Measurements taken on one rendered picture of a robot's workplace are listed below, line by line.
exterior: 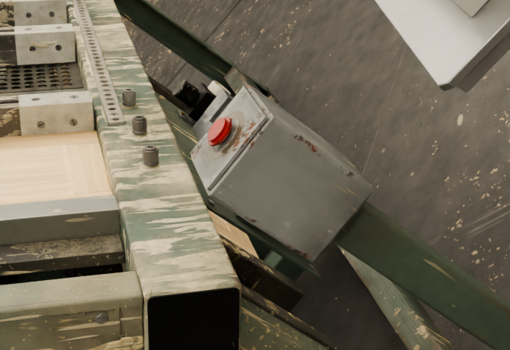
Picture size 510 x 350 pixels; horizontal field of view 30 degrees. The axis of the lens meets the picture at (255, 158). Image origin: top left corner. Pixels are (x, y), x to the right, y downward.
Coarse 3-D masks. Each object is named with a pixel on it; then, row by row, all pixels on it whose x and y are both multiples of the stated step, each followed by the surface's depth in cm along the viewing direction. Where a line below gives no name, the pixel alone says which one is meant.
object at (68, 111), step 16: (0, 96) 167; (16, 96) 167; (32, 96) 167; (48, 96) 167; (64, 96) 167; (80, 96) 167; (0, 112) 162; (16, 112) 163; (32, 112) 163; (48, 112) 164; (64, 112) 165; (80, 112) 165; (0, 128) 163; (16, 128) 164; (32, 128) 164; (48, 128) 165; (64, 128) 166; (80, 128) 167
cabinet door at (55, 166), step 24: (0, 144) 161; (24, 144) 161; (48, 144) 161; (72, 144) 161; (96, 144) 161; (0, 168) 153; (24, 168) 153; (48, 168) 153; (72, 168) 152; (96, 168) 152; (0, 192) 144; (24, 192) 144; (48, 192) 145; (72, 192) 144; (96, 192) 144
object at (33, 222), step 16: (0, 208) 134; (16, 208) 134; (32, 208) 134; (48, 208) 134; (64, 208) 134; (80, 208) 134; (96, 208) 135; (112, 208) 135; (0, 224) 131; (16, 224) 132; (32, 224) 132; (48, 224) 133; (64, 224) 133; (80, 224) 134; (96, 224) 135; (112, 224) 135; (0, 240) 132; (16, 240) 133; (32, 240) 133; (48, 240) 134
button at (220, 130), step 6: (222, 120) 112; (228, 120) 112; (216, 126) 113; (222, 126) 111; (228, 126) 111; (210, 132) 113; (216, 132) 112; (222, 132) 111; (228, 132) 111; (210, 138) 112; (216, 138) 111; (222, 138) 111; (210, 144) 112; (216, 144) 111
